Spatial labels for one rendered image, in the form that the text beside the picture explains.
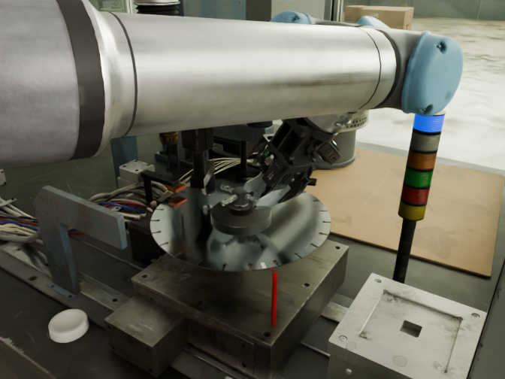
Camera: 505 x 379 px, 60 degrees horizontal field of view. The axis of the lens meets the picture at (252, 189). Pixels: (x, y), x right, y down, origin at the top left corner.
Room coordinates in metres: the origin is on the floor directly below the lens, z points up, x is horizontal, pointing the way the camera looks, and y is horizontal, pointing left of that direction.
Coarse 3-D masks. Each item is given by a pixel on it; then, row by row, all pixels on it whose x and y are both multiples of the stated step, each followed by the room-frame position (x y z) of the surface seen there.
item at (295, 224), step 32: (192, 192) 0.80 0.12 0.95; (224, 192) 0.80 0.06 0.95; (160, 224) 0.67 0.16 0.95; (192, 224) 0.67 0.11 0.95; (288, 224) 0.67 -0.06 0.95; (320, 224) 0.67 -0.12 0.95; (192, 256) 0.58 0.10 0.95; (224, 256) 0.58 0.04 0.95; (256, 256) 0.58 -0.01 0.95; (288, 256) 0.58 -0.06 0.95
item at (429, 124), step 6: (438, 114) 0.66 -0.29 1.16; (444, 114) 0.66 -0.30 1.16; (414, 120) 0.68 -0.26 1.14; (420, 120) 0.67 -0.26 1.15; (426, 120) 0.66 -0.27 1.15; (432, 120) 0.66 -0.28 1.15; (438, 120) 0.66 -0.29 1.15; (414, 126) 0.68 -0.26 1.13; (420, 126) 0.66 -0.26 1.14; (426, 126) 0.66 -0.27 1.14; (432, 126) 0.66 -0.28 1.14; (438, 126) 0.66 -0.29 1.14; (426, 132) 0.66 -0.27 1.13; (432, 132) 0.66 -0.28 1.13; (438, 132) 0.66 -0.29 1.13
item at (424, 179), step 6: (408, 168) 0.67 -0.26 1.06; (408, 174) 0.67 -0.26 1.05; (414, 174) 0.66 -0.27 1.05; (420, 174) 0.66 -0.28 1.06; (426, 174) 0.66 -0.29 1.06; (432, 174) 0.67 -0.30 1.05; (408, 180) 0.67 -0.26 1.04; (414, 180) 0.66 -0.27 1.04; (420, 180) 0.66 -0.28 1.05; (426, 180) 0.66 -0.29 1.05; (414, 186) 0.66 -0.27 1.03; (420, 186) 0.66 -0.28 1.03; (426, 186) 0.66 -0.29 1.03
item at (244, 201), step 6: (222, 186) 0.73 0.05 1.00; (228, 186) 0.73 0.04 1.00; (240, 186) 0.72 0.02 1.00; (228, 192) 0.72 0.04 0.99; (234, 192) 0.70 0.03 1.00; (240, 192) 0.70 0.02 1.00; (246, 192) 0.70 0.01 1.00; (228, 198) 0.68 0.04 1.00; (234, 198) 0.69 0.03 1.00; (240, 198) 0.69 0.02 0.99; (246, 198) 0.69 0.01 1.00; (252, 198) 0.68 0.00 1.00; (258, 198) 0.68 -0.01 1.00; (222, 204) 0.67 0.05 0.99; (234, 204) 0.70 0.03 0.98; (240, 204) 0.69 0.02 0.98; (246, 204) 0.70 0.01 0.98
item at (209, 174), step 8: (192, 160) 0.72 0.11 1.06; (200, 160) 0.71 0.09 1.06; (208, 160) 0.78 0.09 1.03; (200, 168) 0.71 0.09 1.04; (208, 168) 0.75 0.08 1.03; (192, 176) 0.71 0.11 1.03; (200, 176) 0.71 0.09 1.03; (208, 176) 0.73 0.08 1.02; (192, 184) 0.70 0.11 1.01; (200, 184) 0.70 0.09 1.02; (208, 184) 0.75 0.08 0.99; (200, 192) 0.77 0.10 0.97; (208, 192) 0.75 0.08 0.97
